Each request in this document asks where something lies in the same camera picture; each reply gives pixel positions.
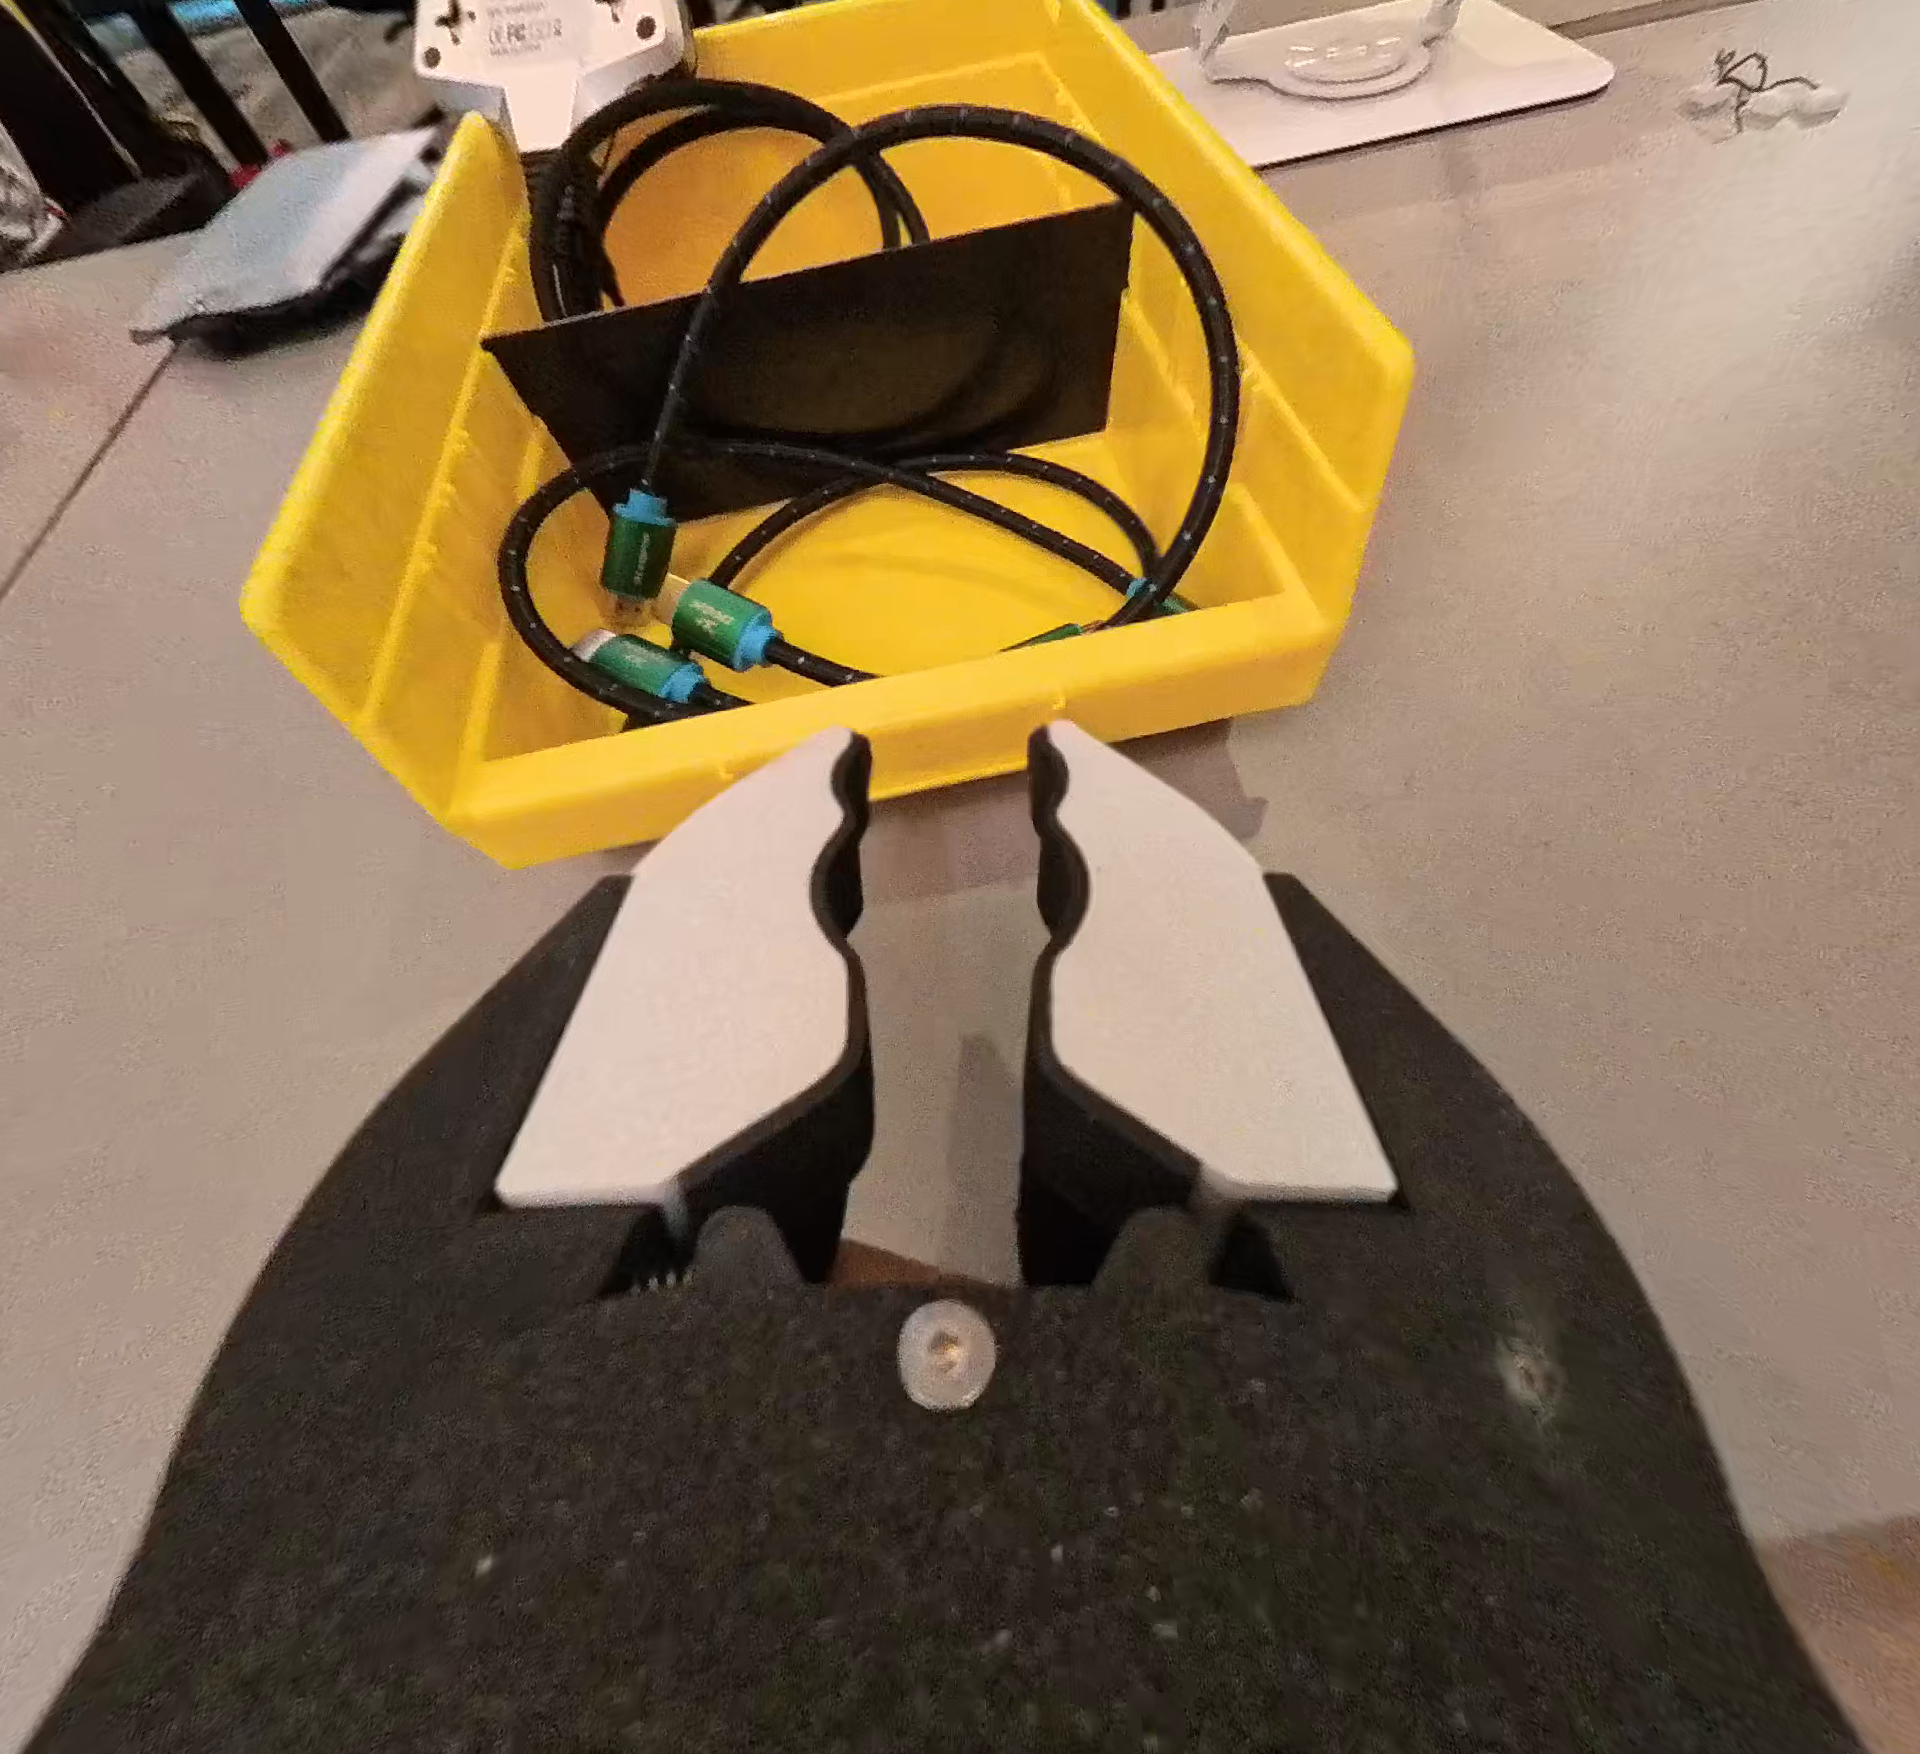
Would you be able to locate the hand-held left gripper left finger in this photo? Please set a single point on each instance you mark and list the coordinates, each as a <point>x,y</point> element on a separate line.
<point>691,1019</point>

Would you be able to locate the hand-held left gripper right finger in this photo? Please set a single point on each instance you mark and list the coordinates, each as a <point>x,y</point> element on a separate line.
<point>1200,1019</point>

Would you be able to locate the yellow plastic bin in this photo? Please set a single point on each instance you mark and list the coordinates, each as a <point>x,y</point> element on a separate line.
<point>376,583</point>

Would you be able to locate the white power adapter block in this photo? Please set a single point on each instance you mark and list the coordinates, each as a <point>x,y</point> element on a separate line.
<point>548,16</point>

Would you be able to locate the grey desk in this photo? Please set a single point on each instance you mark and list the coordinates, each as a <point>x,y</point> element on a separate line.
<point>1576,583</point>

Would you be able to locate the black bin divider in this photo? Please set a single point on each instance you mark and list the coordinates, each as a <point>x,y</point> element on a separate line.
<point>900,343</point>

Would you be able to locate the grey fabric pouch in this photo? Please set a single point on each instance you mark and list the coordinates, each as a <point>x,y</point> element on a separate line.
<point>286,237</point>

